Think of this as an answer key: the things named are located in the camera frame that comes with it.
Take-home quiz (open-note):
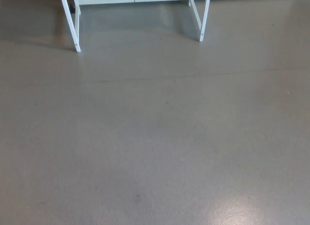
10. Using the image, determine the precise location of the white desk with metal frame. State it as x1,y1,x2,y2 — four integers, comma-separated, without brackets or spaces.
59,0,211,53

